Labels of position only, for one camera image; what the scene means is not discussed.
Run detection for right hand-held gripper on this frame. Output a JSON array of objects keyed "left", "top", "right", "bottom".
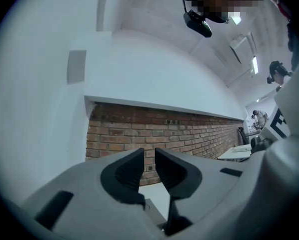
[{"left": 250, "top": 55, "right": 299, "bottom": 156}]

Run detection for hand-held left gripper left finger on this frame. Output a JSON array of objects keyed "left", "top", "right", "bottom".
[{"left": 21, "top": 147, "right": 166, "bottom": 240}]

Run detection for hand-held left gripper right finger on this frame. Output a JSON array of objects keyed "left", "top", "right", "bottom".
[{"left": 154, "top": 147, "right": 253, "bottom": 237}]

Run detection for grey box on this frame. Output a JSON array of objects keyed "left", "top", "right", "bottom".
[{"left": 143, "top": 198, "right": 169, "bottom": 232}]

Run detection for white side table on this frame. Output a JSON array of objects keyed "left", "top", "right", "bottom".
[{"left": 216, "top": 145, "right": 252, "bottom": 163}]

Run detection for ceiling light panel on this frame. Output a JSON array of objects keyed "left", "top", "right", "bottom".
[
  {"left": 251, "top": 55, "right": 259, "bottom": 75},
  {"left": 228, "top": 11, "right": 242, "bottom": 25}
]

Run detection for black chair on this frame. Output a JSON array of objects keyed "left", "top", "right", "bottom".
[{"left": 238, "top": 126, "right": 251, "bottom": 145}]

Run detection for black head-mounted camera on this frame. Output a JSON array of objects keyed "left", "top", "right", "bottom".
[{"left": 181, "top": 0, "right": 232, "bottom": 39}]

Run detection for grey wall panel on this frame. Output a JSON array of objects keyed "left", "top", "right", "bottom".
[{"left": 66, "top": 49, "right": 88, "bottom": 85}]

